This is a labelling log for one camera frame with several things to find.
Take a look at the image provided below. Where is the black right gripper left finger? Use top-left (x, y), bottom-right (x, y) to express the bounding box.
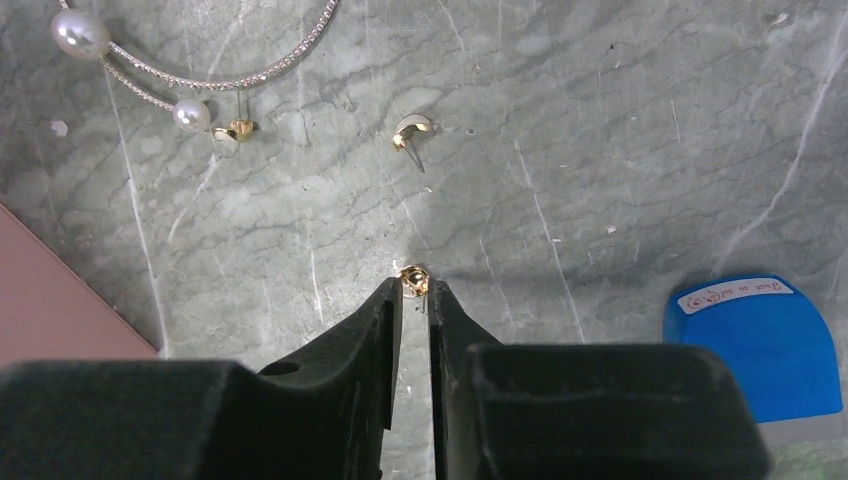
top-left (1, 278), bottom-right (402, 479)

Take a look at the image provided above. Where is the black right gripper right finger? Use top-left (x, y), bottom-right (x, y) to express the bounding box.
top-left (427, 281), bottom-right (771, 479)

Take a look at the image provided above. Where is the blue right scraper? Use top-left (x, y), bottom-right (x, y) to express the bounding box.
top-left (662, 274), bottom-right (844, 423)

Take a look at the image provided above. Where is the gold white hoop earring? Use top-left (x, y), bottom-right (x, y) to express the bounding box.
top-left (391, 114), bottom-right (437, 174)

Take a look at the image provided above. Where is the small gold earring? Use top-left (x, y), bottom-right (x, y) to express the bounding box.
top-left (399, 265), bottom-right (430, 298)

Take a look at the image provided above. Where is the silver pearl bangle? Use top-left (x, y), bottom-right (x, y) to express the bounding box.
top-left (50, 0), bottom-right (342, 134)

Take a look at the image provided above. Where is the pink jewelry box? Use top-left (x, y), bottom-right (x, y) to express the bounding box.
top-left (1, 207), bottom-right (157, 368)

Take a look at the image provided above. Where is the gold heart earring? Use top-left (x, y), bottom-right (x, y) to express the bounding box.
top-left (211, 90), bottom-right (258, 145)

